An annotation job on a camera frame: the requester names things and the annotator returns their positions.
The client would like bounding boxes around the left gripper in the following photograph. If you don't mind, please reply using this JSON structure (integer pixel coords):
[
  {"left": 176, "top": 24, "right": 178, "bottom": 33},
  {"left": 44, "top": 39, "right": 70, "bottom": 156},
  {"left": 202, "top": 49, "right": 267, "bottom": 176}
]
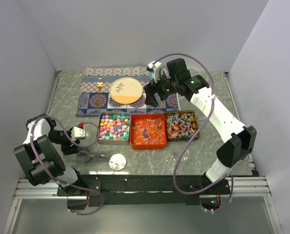
[{"left": 48, "top": 129, "right": 80, "bottom": 155}]

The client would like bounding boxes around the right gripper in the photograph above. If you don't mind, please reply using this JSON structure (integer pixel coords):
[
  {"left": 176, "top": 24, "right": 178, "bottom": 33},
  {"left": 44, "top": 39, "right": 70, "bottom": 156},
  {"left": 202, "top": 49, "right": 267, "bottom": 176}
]
[{"left": 144, "top": 70, "right": 178, "bottom": 108}]

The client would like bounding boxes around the orange tin of lollipops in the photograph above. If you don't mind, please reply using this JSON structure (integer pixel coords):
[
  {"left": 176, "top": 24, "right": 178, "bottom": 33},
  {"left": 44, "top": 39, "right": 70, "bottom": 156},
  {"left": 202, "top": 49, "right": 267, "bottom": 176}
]
[{"left": 130, "top": 114, "right": 167, "bottom": 150}]

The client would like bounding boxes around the gold tin of lollipops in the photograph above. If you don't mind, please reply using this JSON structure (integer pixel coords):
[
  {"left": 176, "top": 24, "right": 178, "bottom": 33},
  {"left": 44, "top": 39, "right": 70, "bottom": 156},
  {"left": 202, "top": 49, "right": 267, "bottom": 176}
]
[{"left": 164, "top": 110, "right": 199, "bottom": 142}]

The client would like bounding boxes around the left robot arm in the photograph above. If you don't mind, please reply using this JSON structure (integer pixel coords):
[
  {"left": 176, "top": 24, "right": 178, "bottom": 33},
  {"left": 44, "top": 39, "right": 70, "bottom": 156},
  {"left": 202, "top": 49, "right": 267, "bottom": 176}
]
[{"left": 14, "top": 114, "right": 86, "bottom": 196}]

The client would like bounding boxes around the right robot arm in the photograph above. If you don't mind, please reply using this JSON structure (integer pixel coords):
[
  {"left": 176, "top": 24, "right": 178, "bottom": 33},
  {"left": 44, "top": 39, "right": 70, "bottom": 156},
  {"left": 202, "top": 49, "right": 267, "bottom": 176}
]
[{"left": 145, "top": 58, "right": 257, "bottom": 195}]

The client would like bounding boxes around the silver tin of star candies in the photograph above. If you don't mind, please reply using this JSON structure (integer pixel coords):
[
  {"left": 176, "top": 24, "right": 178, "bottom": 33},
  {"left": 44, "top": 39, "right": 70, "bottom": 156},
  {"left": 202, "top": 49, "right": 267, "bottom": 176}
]
[{"left": 97, "top": 112, "right": 131, "bottom": 145}]

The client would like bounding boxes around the blue mug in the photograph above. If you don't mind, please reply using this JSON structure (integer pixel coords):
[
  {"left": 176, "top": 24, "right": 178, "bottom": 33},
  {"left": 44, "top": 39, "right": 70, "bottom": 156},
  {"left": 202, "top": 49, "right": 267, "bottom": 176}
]
[{"left": 148, "top": 72, "right": 154, "bottom": 79}]

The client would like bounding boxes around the cream and orange plate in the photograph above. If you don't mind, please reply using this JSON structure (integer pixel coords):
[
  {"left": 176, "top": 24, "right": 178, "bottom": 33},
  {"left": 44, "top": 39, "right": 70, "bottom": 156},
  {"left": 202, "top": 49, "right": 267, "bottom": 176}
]
[{"left": 109, "top": 78, "right": 143, "bottom": 104}]

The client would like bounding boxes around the clear jar lid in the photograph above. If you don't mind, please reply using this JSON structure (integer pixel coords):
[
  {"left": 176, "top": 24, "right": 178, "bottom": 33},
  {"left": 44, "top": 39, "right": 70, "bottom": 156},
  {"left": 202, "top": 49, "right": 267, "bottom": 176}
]
[{"left": 109, "top": 154, "right": 126, "bottom": 171}]

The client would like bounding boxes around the patterned blue placemat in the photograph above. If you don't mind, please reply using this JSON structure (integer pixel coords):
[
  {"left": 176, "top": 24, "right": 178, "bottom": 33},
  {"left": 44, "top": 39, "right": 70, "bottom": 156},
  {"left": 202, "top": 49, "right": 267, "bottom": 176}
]
[{"left": 76, "top": 66, "right": 180, "bottom": 117}]

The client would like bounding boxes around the gold fork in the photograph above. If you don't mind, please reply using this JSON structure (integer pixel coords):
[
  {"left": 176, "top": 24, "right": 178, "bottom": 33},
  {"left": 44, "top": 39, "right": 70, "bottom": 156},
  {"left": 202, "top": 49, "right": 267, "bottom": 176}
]
[{"left": 95, "top": 77, "right": 103, "bottom": 107}]

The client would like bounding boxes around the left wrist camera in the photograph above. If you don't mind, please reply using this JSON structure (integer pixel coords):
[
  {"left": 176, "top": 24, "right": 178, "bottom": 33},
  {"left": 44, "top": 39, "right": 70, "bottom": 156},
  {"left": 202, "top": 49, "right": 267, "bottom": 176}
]
[{"left": 71, "top": 126, "right": 86, "bottom": 141}]

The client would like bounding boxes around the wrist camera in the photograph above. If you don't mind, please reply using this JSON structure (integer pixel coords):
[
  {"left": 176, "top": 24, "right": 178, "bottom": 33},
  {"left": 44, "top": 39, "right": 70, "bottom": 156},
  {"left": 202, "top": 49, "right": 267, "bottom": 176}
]
[
  {"left": 71, "top": 126, "right": 86, "bottom": 141},
  {"left": 146, "top": 61, "right": 163, "bottom": 83}
]

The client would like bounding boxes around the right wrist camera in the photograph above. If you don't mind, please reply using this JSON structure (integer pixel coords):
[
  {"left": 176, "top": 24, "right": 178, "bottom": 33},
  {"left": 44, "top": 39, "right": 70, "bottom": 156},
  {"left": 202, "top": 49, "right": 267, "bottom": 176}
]
[{"left": 146, "top": 61, "right": 163, "bottom": 83}]

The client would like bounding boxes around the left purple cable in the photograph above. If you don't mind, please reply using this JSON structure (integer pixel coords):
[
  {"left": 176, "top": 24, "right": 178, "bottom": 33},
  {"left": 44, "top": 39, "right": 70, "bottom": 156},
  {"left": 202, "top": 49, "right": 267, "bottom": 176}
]
[{"left": 29, "top": 115, "right": 104, "bottom": 216}]

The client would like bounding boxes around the purple cable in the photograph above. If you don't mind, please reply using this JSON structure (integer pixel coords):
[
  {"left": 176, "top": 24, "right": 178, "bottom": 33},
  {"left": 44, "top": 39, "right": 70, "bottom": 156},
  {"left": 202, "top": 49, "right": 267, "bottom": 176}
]
[
  {"left": 153, "top": 53, "right": 234, "bottom": 213},
  {"left": 29, "top": 115, "right": 104, "bottom": 216}
]

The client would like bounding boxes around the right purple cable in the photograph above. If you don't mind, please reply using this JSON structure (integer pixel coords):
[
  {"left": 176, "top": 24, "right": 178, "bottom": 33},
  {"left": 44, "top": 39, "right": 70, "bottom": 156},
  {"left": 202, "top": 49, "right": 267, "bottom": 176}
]
[{"left": 153, "top": 53, "right": 234, "bottom": 213}]

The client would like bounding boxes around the aluminium rail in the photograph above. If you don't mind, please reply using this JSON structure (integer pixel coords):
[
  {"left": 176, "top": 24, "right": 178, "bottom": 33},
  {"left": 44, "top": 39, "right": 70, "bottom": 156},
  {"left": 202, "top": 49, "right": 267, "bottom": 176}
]
[{"left": 14, "top": 175, "right": 271, "bottom": 199}]

